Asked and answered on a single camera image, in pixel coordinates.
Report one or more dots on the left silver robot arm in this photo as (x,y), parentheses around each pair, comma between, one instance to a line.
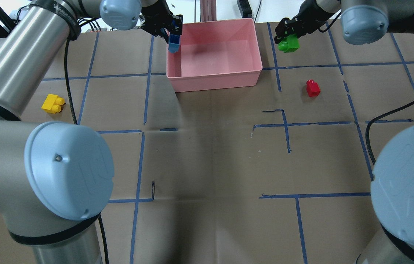
(56,177)

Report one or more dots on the blue toy block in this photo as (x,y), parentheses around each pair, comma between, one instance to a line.
(173,43)

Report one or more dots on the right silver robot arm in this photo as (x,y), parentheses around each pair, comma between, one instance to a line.
(392,187)

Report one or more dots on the black power adapter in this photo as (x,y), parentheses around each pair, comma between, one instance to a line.
(245,8)

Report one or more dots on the yellow toy block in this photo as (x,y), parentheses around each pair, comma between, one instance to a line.
(53,104)

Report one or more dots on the green toy block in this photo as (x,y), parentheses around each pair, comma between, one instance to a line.
(289,44)

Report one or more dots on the red toy block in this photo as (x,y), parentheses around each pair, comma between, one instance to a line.
(312,88)

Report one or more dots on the brown paper table cover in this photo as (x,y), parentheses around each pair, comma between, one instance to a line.
(255,175)

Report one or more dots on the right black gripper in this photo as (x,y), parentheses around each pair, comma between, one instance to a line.
(306,21)

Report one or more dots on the aluminium frame post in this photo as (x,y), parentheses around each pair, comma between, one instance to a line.
(208,10)

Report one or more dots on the pink plastic box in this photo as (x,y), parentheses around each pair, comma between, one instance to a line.
(215,55)

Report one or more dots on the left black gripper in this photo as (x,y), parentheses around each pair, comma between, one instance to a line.
(154,17)

